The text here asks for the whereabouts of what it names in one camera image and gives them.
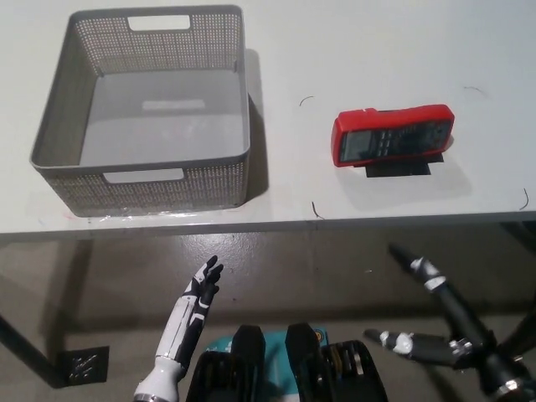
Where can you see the black robot torso teal tops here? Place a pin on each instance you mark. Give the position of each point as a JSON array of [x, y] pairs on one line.
[[305, 368]]

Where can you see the grey perforated plastic basket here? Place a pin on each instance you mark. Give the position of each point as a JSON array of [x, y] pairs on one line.
[[67, 125]]

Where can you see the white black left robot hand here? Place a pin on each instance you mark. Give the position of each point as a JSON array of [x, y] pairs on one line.
[[180, 326]]

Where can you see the black floor tape patch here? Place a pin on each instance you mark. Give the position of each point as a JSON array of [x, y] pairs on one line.
[[84, 364]]

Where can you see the red digital multimeter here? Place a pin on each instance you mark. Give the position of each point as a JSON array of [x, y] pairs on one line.
[[393, 134]]

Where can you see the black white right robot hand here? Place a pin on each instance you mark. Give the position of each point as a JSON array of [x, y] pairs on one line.
[[465, 318]]

